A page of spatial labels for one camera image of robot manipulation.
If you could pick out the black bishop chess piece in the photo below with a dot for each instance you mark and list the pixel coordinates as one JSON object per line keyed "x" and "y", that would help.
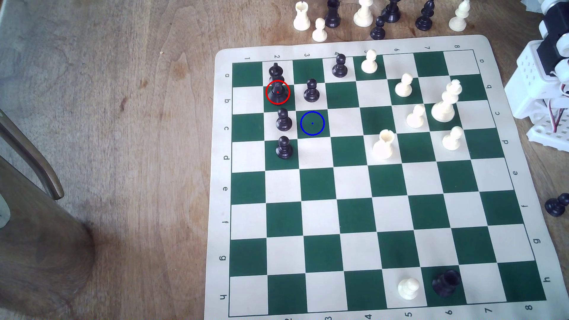
{"x": 425, "y": 17}
{"x": 278, "y": 91}

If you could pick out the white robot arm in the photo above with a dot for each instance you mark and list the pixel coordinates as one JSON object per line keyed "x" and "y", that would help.
{"x": 529, "y": 80}

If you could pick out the black pawn chess piece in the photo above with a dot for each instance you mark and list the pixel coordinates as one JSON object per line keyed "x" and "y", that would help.
{"x": 340, "y": 66}
{"x": 557, "y": 205}
{"x": 284, "y": 149}
{"x": 378, "y": 29}
{"x": 311, "y": 91}
{"x": 283, "y": 121}

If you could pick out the green and white chess mat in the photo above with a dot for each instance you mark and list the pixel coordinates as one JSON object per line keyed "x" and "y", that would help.
{"x": 355, "y": 213}

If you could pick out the white rook chess piece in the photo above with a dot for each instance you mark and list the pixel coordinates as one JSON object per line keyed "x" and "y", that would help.
{"x": 302, "y": 15}
{"x": 383, "y": 144}

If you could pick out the white pawn chess piece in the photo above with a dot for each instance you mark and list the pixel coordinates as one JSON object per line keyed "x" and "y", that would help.
{"x": 369, "y": 63}
{"x": 416, "y": 118}
{"x": 408, "y": 289}
{"x": 452, "y": 140}
{"x": 403, "y": 86}
{"x": 319, "y": 31}

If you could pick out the tall black chess piece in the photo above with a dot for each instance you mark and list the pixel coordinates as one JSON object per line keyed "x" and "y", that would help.
{"x": 392, "y": 11}
{"x": 332, "y": 15}

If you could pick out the tall white chess piece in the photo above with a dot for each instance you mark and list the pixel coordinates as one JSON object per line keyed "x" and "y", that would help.
{"x": 363, "y": 13}

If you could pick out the white queen chess piece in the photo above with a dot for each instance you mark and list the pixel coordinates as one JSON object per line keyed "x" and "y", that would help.
{"x": 444, "y": 106}

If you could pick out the black rook chess piece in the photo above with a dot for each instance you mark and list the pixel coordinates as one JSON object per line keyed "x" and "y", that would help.
{"x": 446, "y": 283}

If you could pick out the white bishop chess piece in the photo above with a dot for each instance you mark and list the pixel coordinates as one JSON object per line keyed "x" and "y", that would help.
{"x": 459, "y": 17}

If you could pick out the wooden chair armrest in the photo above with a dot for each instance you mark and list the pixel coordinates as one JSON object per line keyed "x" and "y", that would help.
{"x": 31, "y": 155}

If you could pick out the dark wooden chair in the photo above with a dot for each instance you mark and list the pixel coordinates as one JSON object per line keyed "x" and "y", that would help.
{"x": 40, "y": 249}

